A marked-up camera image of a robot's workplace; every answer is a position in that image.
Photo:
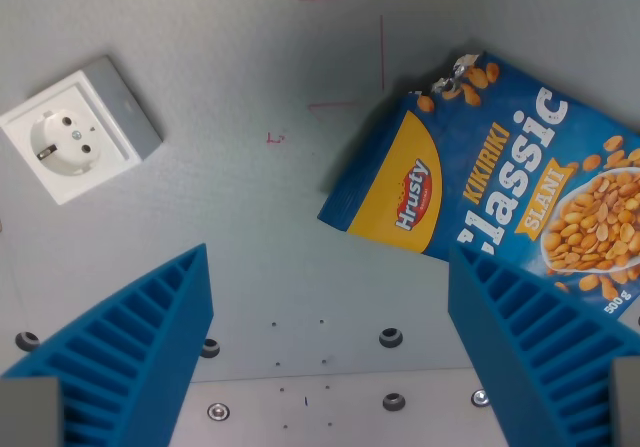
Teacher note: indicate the white grey wall socket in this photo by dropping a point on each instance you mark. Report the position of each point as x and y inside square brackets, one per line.
[80, 129]

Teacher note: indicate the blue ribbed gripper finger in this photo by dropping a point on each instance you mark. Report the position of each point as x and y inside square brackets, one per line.
[545, 347]
[120, 347]

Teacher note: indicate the blue peanut snack bag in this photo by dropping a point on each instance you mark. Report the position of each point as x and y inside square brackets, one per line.
[480, 167]

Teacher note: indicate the grey rubber grommet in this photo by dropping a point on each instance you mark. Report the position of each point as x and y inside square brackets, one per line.
[393, 401]
[27, 340]
[390, 337]
[210, 347]

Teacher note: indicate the silver countersunk screw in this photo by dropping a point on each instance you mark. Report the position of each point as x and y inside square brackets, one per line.
[480, 397]
[218, 410]

